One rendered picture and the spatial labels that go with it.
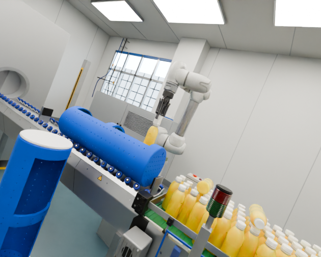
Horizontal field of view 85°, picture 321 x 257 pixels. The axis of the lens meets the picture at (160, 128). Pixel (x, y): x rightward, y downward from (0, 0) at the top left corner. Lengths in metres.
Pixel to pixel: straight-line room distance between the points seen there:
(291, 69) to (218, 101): 1.37
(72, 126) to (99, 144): 0.32
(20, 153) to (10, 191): 0.21
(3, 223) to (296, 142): 3.76
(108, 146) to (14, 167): 0.50
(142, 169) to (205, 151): 2.93
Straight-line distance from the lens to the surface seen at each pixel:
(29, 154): 1.15
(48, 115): 2.05
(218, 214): 0.71
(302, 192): 3.79
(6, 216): 1.33
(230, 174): 3.80
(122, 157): 1.15
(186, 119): 1.75
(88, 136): 1.35
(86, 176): 1.36
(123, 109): 3.54
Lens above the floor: 1.40
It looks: 3 degrees down
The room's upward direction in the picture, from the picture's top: 23 degrees clockwise
